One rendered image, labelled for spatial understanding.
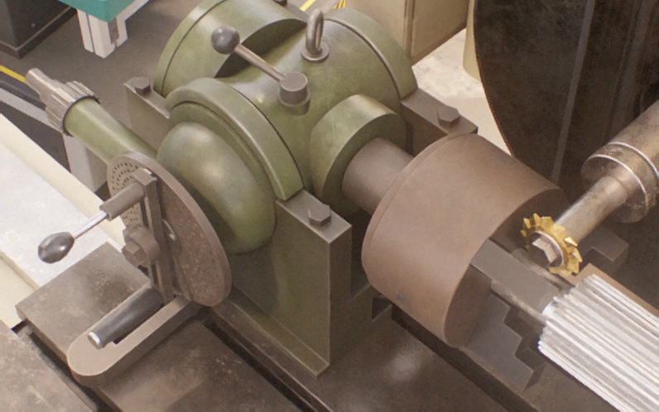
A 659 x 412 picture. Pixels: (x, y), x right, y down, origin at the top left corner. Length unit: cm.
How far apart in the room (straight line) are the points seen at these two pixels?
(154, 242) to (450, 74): 199
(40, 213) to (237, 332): 58
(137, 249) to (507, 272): 38
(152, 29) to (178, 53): 149
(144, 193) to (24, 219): 73
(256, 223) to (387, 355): 25
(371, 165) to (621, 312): 30
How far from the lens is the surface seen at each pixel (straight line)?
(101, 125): 138
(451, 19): 160
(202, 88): 126
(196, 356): 141
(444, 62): 321
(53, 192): 195
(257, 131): 122
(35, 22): 281
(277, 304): 139
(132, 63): 275
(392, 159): 126
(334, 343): 136
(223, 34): 126
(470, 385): 139
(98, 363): 139
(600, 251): 123
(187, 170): 125
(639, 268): 145
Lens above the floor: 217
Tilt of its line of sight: 49 degrees down
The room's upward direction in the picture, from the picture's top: straight up
